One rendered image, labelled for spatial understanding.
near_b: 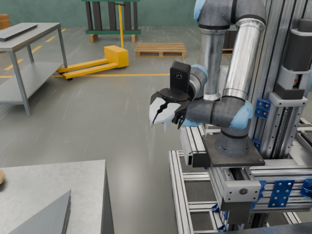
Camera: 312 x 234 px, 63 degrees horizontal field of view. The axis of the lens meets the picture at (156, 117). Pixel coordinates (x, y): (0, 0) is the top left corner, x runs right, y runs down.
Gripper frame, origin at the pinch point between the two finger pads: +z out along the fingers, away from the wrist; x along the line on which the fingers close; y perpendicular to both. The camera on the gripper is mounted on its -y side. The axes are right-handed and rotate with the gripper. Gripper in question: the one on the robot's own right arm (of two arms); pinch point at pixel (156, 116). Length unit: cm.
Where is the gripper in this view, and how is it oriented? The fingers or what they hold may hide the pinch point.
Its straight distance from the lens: 55.0
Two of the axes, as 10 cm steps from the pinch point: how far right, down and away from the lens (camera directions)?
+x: -9.1, -3.1, 2.8
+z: -4.0, 4.5, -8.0
